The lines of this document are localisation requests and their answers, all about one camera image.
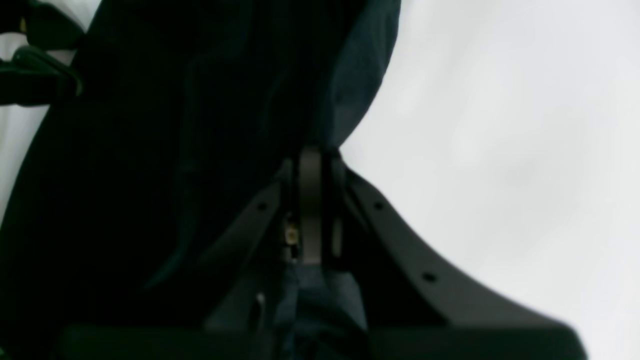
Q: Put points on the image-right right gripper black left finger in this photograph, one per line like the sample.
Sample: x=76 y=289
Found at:
x=229 y=298

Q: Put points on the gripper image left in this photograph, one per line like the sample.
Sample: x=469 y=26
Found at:
x=33 y=77

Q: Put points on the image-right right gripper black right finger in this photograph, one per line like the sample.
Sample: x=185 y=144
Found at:
x=419 y=306

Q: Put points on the black t-shirt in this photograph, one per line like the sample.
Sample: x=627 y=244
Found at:
x=190 y=108

